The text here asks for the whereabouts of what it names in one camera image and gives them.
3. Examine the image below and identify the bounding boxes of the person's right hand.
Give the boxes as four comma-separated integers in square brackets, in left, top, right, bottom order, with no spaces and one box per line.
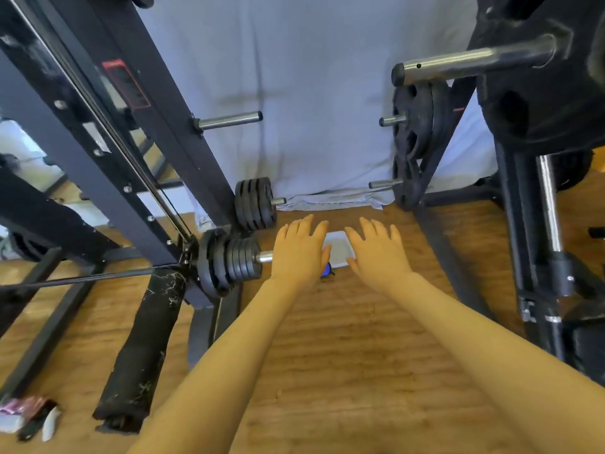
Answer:
[344,216,414,294]

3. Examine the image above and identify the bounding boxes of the black cracked foam bar pad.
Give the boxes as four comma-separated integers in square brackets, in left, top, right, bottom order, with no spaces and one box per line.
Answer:
[92,269,188,434]

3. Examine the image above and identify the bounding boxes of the stack of barbell weight plates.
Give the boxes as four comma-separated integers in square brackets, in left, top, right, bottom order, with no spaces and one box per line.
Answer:
[196,227,262,299]

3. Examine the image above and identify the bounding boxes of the steel barbell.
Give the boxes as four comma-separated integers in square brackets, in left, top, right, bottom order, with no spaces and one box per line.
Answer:
[0,251,275,294]

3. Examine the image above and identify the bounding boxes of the chrome guide rod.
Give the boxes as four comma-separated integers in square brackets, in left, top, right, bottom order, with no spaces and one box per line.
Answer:
[536,155,566,254]

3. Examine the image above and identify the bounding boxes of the person's left hand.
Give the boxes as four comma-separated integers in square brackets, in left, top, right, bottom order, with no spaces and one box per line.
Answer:
[270,214,332,290]

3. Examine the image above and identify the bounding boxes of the black steel rack frame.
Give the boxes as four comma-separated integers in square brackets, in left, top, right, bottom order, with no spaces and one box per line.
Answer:
[0,0,244,405]

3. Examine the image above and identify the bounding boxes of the chrome storage peg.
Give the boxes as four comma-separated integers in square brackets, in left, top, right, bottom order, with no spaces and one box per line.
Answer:
[191,111,264,133]

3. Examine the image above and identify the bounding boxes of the black holed weight plate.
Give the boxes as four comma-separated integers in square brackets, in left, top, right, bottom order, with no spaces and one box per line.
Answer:
[368,156,428,212]
[379,81,451,162]

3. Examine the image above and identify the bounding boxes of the chrome bar sleeve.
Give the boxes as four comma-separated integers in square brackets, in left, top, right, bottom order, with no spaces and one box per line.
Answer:
[391,34,559,88]

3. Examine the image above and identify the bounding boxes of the person's right forearm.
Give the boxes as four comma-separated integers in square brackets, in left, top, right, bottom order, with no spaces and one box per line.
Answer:
[377,271,605,454]

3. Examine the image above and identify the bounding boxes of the pale grey cloth backdrop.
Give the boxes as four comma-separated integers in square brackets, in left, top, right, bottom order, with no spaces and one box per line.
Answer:
[137,0,499,232]

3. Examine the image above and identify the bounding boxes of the large black weight plate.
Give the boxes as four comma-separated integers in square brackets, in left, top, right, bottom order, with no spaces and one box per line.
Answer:
[465,0,605,157]

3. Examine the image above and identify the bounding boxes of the red-edged black label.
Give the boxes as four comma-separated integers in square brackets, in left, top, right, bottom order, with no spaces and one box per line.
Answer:
[101,59,151,110]

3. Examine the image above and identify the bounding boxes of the stack of stored weight plates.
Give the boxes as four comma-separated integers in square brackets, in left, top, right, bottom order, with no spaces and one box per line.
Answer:
[234,177,287,231]

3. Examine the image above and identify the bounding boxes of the black machine frame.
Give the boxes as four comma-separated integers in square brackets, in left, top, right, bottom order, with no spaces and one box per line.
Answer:
[416,75,605,389]

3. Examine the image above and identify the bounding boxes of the person's left forearm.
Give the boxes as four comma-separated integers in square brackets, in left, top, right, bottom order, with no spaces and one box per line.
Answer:
[127,278,316,454]

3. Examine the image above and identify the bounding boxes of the flat white box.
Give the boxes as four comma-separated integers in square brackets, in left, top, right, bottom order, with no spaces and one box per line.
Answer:
[323,230,357,269]

